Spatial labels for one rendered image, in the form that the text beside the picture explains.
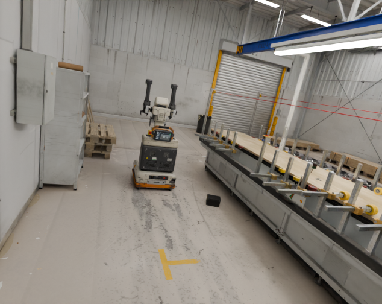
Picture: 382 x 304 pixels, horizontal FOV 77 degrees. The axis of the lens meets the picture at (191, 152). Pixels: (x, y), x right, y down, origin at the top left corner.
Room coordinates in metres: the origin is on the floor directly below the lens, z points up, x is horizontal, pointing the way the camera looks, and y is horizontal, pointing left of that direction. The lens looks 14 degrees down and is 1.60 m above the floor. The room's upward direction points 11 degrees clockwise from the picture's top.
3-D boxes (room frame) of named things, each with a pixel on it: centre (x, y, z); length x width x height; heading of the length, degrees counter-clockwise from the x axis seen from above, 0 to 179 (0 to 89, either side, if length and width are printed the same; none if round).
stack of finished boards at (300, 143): (10.47, -4.23, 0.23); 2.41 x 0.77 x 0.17; 112
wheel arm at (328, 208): (1.77, -1.30, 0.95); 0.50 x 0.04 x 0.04; 111
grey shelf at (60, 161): (3.33, 1.80, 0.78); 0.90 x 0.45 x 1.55; 21
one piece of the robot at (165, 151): (3.66, 0.51, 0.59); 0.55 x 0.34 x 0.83; 110
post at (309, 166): (2.30, -1.16, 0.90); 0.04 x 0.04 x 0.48; 21
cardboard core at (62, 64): (3.43, 1.85, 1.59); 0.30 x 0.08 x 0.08; 111
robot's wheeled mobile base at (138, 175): (3.75, 0.54, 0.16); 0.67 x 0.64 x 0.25; 20
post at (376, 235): (1.59, -1.42, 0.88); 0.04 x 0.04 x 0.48; 21
